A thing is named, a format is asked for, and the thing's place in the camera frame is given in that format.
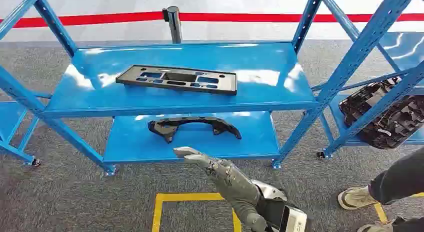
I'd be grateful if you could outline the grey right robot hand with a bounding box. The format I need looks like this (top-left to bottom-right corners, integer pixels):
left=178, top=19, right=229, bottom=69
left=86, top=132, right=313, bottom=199
left=172, top=146, right=268, bottom=232

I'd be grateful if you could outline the black rectangular plastic panel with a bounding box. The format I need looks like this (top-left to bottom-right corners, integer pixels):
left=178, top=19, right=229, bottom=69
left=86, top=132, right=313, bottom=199
left=115, top=64, right=238, bottom=96

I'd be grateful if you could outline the yellow floor tape square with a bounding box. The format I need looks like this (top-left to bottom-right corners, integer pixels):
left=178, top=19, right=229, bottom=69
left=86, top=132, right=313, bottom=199
left=373, top=191, right=424, bottom=225
left=151, top=192, right=243, bottom=232

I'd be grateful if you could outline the black curved plastic part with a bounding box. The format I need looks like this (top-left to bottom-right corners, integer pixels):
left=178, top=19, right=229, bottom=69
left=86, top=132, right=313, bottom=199
left=147, top=116, right=243, bottom=144

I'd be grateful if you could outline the blue metal shelving rack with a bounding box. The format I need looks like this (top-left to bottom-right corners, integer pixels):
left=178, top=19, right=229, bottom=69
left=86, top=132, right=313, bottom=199
left=309, top=0, right=424, bottom=160
left=0, top=0, right=418, bottom=177
left=0, top=0, right=42, bottom=167

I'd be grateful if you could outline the person's foot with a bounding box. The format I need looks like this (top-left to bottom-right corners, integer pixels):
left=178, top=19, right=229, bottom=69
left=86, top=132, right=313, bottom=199
left=337, top=186, right=379, bottom=211
left=357, top=216, right=424, bottom=232

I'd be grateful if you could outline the person's leg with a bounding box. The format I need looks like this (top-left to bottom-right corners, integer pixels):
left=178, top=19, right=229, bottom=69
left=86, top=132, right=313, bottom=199
left=368, top=147, right=424, bottom=206

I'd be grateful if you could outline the black ribbed plastic housing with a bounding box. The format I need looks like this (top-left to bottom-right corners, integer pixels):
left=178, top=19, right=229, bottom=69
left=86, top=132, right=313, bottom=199
left=338, top=76, right=424, bottom=150

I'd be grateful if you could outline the red barrier belt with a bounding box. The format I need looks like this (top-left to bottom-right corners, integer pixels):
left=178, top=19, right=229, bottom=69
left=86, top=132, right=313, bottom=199
left=0, top=11, right=424, bottom=29

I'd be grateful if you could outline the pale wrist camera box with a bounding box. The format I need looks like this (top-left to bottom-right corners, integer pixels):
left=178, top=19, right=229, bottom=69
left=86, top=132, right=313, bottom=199
left=279, top=205, right=309, bottom=232

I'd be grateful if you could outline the chrome stanchion post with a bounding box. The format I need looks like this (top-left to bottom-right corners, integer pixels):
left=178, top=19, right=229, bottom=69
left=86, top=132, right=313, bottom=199
left=161, top=5, right=184, bottom=45

